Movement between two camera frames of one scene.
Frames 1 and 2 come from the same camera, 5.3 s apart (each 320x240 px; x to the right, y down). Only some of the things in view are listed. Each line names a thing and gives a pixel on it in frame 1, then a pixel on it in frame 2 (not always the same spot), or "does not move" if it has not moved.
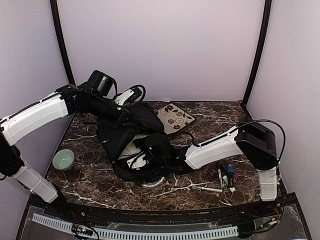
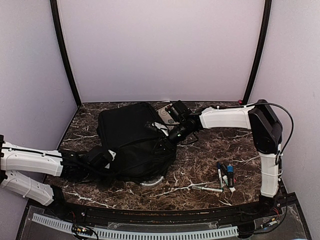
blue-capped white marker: [220, 176] does not move
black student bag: [134, 138] does not move
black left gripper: [120, 121] → [112, 173]
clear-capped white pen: [208, 189] does not move
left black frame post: [62, 36] does not move
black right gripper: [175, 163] → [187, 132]
